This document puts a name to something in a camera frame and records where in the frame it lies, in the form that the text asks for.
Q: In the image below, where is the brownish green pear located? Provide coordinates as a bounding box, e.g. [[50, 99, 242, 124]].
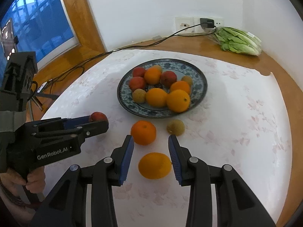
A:
[[132, 89, 146, 104]]

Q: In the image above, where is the small red apple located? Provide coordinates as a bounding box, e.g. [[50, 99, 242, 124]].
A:
[[160, 71, 177, 89]]

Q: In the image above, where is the small brownish green fruit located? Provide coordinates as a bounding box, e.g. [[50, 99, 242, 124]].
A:
[[166, 119, 185, 136]]

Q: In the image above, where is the black power cable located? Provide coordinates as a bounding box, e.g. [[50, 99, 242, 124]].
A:
[[28, 23, 217, 105]]

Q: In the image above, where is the blue patterned ceramic plate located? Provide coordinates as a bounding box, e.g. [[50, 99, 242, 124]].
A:
[[116, 58, 208, 119]]

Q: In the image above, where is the white wall socket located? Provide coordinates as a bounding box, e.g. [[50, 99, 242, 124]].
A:
[[175, 16, 224, 35]]

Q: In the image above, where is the black power adapter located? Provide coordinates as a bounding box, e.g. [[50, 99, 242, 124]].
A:
[[200, 18, 216, 29]]

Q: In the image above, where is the person's left hand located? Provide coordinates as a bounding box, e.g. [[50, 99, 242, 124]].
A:
[[1, 166, 46, 196]]

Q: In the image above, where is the window with wooden frame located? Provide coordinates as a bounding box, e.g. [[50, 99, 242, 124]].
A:
[[1, 0, 105, 77]]

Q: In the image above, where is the large orange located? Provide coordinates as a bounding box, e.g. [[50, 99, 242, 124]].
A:
[[144, 67, 161, 85], [138, 152, 172, 180]]

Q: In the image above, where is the bagged green lettuce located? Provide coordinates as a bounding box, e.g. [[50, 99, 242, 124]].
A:
[[210, 27, 262, 56]]

